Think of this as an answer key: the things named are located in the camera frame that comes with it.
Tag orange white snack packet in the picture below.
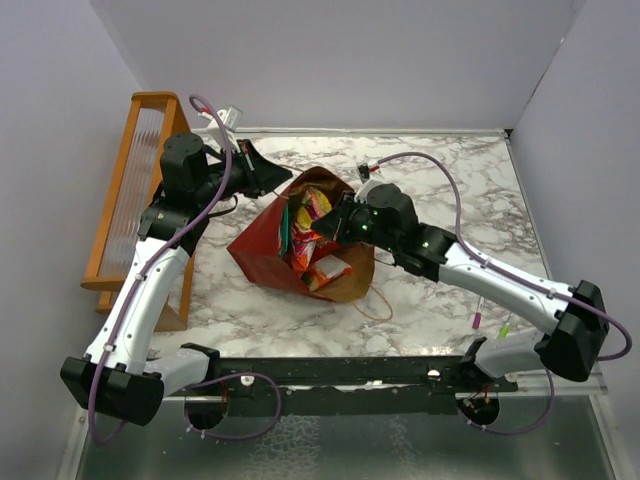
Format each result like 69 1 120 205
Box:
302 255 352 292

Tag colourful Fox's fruits bag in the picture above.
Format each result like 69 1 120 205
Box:
291 187 332 255

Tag green marker pen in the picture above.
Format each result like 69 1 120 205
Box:
497 314 511 339

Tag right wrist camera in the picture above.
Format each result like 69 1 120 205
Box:
355 163 384 203

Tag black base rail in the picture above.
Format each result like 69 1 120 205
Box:
172 355 517 417

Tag pink marker pen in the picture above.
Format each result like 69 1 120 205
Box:
472 296 485 330

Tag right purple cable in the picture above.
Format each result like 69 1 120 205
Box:
374 152 634 436

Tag green Fox's candy bag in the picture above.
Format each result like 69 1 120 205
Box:
278 204 291 258

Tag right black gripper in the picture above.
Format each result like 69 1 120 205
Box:
311 191 398 255

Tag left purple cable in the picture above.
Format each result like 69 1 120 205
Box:
87 94 284 447

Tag red brown paper bag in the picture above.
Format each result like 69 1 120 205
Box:
227 167 381 304

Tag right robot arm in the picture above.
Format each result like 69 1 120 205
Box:
312 181 609 391

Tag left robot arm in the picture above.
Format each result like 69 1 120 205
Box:
60 133 293 426

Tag wooden rack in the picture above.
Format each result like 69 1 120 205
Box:
81 92 190 316

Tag red snack packet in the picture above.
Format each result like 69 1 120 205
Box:
291 232 322 272

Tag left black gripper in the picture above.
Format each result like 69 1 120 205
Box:
195 138 293 206

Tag purple cable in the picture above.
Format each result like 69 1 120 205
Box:
87 94 284 447
374 152 634 436

